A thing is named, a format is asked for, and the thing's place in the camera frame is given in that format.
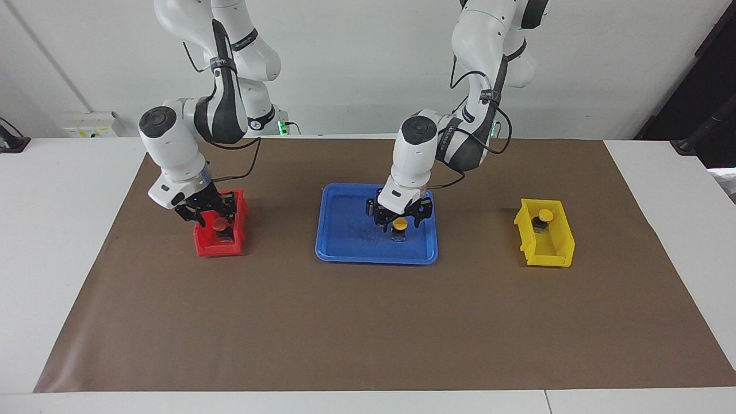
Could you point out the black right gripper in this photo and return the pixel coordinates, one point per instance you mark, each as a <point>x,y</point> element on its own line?
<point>207,201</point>

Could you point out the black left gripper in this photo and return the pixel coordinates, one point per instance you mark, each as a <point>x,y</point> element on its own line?
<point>422,207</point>

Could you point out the yellow push button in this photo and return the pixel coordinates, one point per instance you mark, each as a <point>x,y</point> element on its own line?
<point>545,215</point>
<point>399,221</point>

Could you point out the red push button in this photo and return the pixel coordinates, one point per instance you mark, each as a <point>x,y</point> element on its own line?
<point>219,225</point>

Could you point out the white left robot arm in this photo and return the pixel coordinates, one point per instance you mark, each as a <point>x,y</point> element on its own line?
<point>414,155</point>

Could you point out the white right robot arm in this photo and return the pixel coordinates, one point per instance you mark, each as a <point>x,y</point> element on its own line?
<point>172,149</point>

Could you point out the red plastic bin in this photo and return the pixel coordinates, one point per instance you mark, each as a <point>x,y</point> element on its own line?
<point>213,250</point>

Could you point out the blue plastic tray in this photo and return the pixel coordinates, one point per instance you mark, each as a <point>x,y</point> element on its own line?
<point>351,253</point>

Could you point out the brown paper mat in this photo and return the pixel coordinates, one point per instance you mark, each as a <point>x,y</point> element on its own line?
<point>368,322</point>

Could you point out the yellow plastic bin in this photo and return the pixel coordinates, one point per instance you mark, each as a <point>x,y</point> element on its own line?
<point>552,259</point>

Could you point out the black stand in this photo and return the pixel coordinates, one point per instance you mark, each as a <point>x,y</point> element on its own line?
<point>698,138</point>

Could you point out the white wall outlet box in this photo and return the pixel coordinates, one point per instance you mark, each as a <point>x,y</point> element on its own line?
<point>89,123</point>

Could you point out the black clamp mount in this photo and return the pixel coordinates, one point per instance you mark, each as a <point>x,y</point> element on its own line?
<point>11,142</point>

